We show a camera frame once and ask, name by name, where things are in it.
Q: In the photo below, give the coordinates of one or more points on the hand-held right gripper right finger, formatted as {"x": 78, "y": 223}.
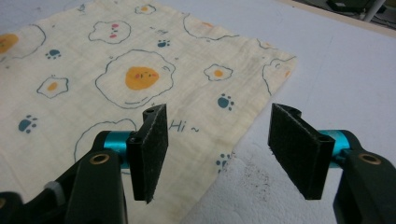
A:
{"x": 299, "y": 152}

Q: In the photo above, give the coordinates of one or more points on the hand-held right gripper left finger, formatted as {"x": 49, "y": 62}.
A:
{"x": 149, "y": 155}

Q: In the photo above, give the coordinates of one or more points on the cream egg-print cloth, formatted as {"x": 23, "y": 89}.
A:
{"x": 93, "y": 93}

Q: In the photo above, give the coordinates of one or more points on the white grid mat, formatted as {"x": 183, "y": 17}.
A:
{"x": 327, "y": 77}

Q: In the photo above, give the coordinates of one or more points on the flat black device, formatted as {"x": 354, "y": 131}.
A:
{"x": 345, "y": 5}

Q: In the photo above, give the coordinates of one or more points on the white desk leg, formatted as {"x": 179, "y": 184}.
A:
{"x": 373, "y": 11}

